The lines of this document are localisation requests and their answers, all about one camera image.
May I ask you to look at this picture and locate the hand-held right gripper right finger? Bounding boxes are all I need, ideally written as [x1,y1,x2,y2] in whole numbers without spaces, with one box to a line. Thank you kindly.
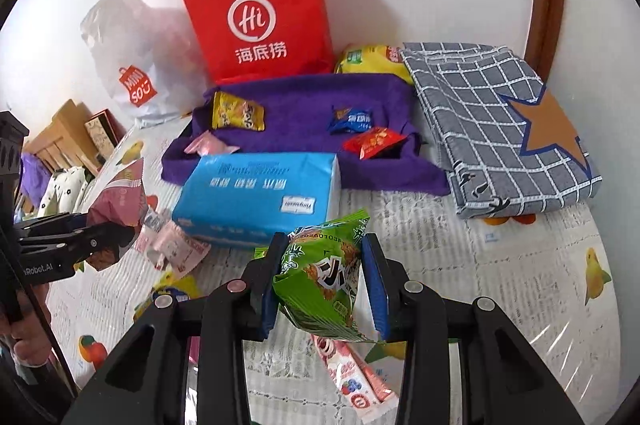
[361,232,586,425]

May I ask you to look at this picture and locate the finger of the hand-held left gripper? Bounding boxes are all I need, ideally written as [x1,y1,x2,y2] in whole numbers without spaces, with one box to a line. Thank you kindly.
[20,222,138,276]
[17,211,96,240]

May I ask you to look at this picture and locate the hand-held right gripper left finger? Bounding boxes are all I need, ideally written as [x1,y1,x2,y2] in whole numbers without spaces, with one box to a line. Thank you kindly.
[62,232,293,425]

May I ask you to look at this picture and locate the dusty pink snack packet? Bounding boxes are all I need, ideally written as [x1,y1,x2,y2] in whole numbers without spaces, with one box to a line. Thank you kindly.
[87,159,150,271]

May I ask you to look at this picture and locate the green snack packet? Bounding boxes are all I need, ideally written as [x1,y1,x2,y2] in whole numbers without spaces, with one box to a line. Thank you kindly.
[255,210,386,345]

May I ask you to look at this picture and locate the pink stick sachet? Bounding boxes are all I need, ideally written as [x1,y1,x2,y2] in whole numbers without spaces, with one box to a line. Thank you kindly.
[311,332,401,425]

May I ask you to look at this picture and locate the red snack packet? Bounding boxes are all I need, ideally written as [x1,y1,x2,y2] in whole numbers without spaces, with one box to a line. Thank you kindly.
[342,126,407,161]

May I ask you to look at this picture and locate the light pink snack packet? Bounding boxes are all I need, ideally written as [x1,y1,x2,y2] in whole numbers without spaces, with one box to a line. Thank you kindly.
[184,130,241,156]

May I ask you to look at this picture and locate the blue snack packet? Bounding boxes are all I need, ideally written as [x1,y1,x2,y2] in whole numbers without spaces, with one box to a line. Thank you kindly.
[327,106,375,136]

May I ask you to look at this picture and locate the yellow snack packet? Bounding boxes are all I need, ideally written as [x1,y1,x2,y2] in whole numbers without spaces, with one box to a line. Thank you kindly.
[211,91,267,132]

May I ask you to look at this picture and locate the person's left hand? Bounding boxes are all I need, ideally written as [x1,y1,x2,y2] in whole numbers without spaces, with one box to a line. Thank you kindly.
[0,282,53,376]

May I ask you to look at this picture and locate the violet garment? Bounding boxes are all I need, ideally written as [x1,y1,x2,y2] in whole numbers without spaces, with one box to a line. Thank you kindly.
[20,152,53,206]

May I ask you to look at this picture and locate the wooden headboard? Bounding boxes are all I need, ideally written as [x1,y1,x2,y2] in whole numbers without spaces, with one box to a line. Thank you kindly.
[22,99,101,176]

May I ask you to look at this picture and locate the patterned box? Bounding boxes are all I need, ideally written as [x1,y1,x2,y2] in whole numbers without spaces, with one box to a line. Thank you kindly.
[84,108,126,158]

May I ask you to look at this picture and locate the blue tissue pack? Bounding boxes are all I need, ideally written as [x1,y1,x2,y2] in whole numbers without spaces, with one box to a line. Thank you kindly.
[171,152,342,251]

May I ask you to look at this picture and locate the fruit-printed tablecloth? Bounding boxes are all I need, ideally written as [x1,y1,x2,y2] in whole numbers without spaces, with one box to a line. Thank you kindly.
[45,125,640,425]

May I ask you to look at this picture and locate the white plastic bag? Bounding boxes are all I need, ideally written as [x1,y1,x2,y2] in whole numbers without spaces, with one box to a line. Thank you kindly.
[80,0,211,128]

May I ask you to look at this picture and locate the purple cloth tray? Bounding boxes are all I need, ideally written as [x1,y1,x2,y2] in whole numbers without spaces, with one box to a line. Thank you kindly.
[161,72,451,196]

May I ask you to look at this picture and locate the grey checked cloth with star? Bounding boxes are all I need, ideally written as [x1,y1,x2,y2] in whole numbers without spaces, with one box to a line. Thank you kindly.
[400,41,603,220]

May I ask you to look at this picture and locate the yellow chips bag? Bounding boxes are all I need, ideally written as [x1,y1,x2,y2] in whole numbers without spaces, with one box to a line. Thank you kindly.
[334,44,415,86]

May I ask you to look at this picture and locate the black cable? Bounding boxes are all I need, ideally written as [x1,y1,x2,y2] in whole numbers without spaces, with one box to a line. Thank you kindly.
[22,285,78,401]

